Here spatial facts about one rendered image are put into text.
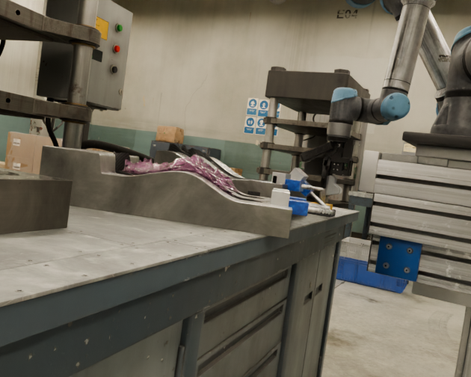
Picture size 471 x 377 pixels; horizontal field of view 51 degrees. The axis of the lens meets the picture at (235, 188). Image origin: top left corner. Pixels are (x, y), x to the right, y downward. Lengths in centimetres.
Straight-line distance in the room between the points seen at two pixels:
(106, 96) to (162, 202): 109
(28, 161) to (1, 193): 507
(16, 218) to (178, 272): 22
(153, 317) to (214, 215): 29
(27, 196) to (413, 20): 118
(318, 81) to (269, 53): 334
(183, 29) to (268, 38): 175
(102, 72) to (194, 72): 741
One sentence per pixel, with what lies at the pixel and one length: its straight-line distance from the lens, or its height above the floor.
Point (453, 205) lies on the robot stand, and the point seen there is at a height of 90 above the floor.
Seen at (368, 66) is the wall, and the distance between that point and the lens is 817.
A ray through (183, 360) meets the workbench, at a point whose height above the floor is 60.
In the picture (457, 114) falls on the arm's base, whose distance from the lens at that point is 110.
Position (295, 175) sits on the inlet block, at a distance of 137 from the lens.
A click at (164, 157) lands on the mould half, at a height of 92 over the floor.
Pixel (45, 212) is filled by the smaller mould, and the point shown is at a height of 82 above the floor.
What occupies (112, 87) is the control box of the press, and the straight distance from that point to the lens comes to 202.
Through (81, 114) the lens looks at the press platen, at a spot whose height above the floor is 101.
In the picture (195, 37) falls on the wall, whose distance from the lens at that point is 951.
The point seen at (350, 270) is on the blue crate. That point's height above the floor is 11.
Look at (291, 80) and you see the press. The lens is 559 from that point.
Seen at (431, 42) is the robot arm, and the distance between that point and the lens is 171.
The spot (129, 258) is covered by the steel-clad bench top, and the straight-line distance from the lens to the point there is 59.
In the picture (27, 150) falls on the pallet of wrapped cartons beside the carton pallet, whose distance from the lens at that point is 575.
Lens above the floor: 93
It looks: 3 degrees down
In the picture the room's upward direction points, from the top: 8 degrees clockwise
